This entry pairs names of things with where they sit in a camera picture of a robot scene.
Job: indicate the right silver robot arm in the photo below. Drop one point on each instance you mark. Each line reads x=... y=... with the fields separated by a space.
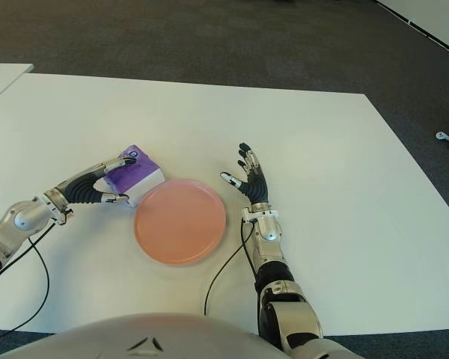
x=271 y=228

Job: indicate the grey robot torso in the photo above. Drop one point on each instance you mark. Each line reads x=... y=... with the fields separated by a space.
x=146 y=336

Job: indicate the purple tissue paper pack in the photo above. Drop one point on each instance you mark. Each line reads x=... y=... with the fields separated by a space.
x=142 y=175

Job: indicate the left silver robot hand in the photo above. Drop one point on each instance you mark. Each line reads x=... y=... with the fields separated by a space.
x=78 y=187

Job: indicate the round pink plate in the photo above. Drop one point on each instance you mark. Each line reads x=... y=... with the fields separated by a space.
x=179 y=224

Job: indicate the white handheld controller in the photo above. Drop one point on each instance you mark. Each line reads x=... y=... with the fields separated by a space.
x=442 y=135

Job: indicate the white side table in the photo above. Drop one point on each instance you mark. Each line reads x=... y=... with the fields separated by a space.
x=2 y=78

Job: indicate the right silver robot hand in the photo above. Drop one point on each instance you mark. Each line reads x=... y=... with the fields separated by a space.
x=257 y=187

